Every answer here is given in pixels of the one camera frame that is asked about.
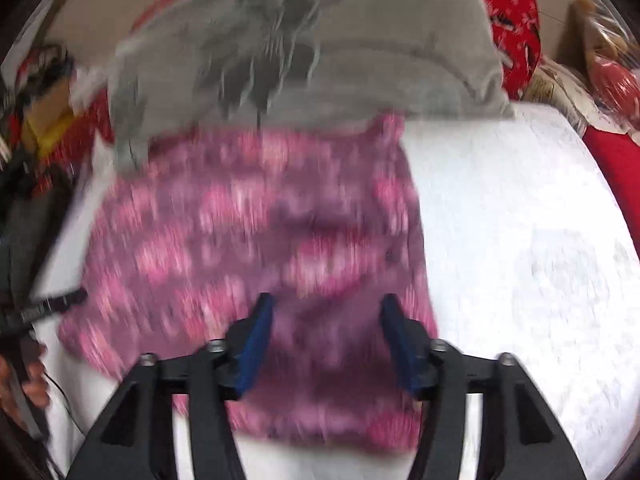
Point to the dark green puffer jacket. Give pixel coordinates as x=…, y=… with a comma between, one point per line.
x=30, y=230

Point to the pile of mixed clothes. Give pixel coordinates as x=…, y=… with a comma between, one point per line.
x=45, y=65

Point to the plain red cloth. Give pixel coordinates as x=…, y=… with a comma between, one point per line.
x=620, y=175

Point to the grey floral pillow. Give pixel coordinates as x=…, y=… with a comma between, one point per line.
x=375, y=60

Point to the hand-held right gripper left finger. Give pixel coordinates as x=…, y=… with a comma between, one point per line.
x=252, y=350

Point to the yellow box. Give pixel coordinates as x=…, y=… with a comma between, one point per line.
x=47, y=132

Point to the pink floral shirt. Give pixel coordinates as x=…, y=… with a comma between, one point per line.
x=225, y=240

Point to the plush toy in plastic bag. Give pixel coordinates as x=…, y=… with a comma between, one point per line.
x=615, y=75

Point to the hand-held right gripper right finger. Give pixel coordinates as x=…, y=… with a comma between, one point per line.
x=402, y=350

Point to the white quilted mattress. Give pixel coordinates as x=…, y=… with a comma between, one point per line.
x=525, y=260

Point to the person's left hand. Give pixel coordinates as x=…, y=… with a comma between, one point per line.
x=32, y=385

